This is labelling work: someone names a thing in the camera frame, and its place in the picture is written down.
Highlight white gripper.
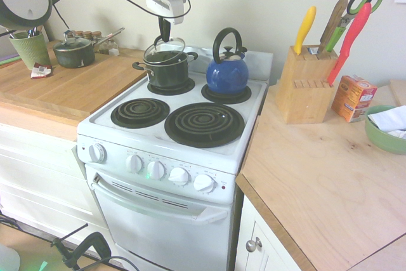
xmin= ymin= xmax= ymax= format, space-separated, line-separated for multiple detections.
xmin=145 ymin=0 xmax=187 ymax=43

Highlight round glass pot lid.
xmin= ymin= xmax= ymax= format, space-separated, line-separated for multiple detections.
xmin=143 ymin=36 xmax=187 ymax=63

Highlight glass saucepan lid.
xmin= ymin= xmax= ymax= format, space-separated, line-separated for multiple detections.
xmin=53 ymin=30 xmax=93 ymax=51

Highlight clear glass spice jar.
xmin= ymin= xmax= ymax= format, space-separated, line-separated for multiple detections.
xmin=98 ymin=38 xmax=120 ymax=56

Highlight small black coil burner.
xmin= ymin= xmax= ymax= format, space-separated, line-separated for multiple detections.
xmin=146 ymin=76 xmax=196 ymax=96
xmin=200 ymin=83 xmax=252 ymax=105
xmin=110 ymin=98 xmax=171 ymax=128

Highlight large black coil burner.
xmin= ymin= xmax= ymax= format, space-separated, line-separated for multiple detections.
xmin=164 ymin=102 xmax=246 ymax=149

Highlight red and white packet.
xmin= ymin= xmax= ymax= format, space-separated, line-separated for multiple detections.
xmin=30 ymin=61 xmax=53 ymax=80

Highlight metal utensils bundle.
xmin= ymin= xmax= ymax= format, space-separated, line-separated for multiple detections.
xmin=6 ymin=24 xmax=44 ymax=39

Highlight green ribbed cup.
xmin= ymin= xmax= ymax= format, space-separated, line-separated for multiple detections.
xmin=8 ymin=30 xmax=52 ymax=70

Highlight white stove knob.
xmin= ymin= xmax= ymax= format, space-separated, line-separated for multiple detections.
xmin=125 ymin=154 xmax=145 ymax=175
xmin=147 ymin=160 xmax=167 ymax=181
xmin=167 ymin=166 xmax=190 ymax=187
xmin=193 ymin=173 xmax=216 ymax=194
xmin=88 ymin=143 xmax=108 ymax=164

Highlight wooden knife block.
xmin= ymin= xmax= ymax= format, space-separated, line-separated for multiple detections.
xmin=275 ymin=44 xmax=339 ymax=125

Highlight green flat mat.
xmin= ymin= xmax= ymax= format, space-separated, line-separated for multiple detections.
xmin=0 ymin=55 xmax=21 ymax=67

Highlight green and black scissors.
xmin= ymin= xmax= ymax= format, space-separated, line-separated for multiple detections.
xmin=325 ymin=0 xmax=384 ymax=53

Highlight white drawer cabinet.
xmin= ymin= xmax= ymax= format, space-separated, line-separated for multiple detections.
xmin=0 ymin=121 xmax=106 ymax=241

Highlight orange baking soda box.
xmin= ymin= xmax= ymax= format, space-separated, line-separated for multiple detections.
xmin=331 ymin=74 xmax=379 ymax=124

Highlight white cabinet with metal knob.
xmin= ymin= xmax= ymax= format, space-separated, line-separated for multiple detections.
xmin=233 ymin=188 xmax=306 ymax=271

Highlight white electric stove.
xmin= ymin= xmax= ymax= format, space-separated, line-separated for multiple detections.
xmin=76 ymin=45 xmax=274 ymax=271

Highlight black clamp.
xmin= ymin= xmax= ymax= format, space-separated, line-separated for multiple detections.
xmin=50 ymin=223 xmax=112 ymax=271

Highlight round metal cabinet knob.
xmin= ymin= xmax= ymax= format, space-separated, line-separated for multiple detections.
xmin=246 ymin=236 xmax=263 ymax=253

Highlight light wooden board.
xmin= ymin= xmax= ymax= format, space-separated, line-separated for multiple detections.
xmin=389 ymin=78 xmax=406 ymax=107

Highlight white crumpled cloth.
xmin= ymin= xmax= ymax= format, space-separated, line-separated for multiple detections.
xmin=367 ymin=105 xmax=406 ymax=140

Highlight green ceramic bowl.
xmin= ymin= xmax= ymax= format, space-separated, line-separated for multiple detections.
xmin=364 ymin=105 xmax=406 ymax=155

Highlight white stand base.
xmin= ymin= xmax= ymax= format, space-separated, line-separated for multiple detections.
xmin=0 ymin=242 xmax=21 ymax=271

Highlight black two-handled pot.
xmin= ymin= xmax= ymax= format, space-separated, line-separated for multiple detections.
xmin=132 ymin=50 xmax=199 ymax=91

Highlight blue kettle with black handle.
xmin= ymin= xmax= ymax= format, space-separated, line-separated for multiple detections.
xmin=206 ymin=27 xmax=249 ymax=96

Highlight dark saucepan with long handle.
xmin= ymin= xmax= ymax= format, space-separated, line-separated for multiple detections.
xmin=52 ymin=27 xmax=126 ymax=69

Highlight yellow handled knife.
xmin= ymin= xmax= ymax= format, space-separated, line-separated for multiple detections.
xmin=293 ymin=6 xmax=318 ymax=56

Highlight wooden handled knife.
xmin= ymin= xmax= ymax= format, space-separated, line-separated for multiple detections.
xmin=317 ymin=0 xmax=349 ymax=55

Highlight white oven door handle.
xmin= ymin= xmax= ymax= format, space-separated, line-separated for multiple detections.
xmin=89 ymin=171 xmax=232 ymax=225

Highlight red handled knife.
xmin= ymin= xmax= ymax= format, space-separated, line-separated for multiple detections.
xmin=327 ymin=2 xmax=372 ymax=88

